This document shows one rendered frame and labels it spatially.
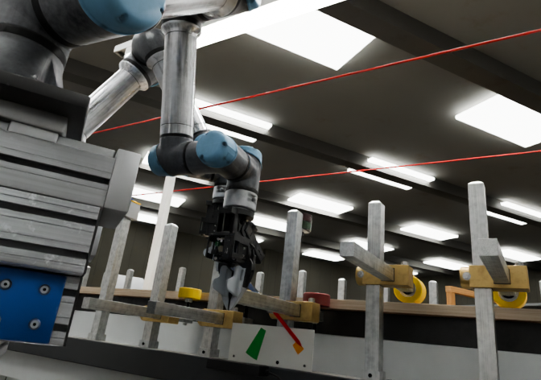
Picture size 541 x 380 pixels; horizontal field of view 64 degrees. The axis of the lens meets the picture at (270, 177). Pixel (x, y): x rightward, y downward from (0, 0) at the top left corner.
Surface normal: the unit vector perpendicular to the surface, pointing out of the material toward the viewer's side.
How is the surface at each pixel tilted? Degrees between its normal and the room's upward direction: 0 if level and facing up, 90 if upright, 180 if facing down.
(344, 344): 90
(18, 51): 72
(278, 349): 90
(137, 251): 90
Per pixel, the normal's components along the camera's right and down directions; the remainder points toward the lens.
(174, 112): 0.00, -0.15
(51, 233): 0.44, -0.28
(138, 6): 0.85, 0.00
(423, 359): -0.51, -0.36
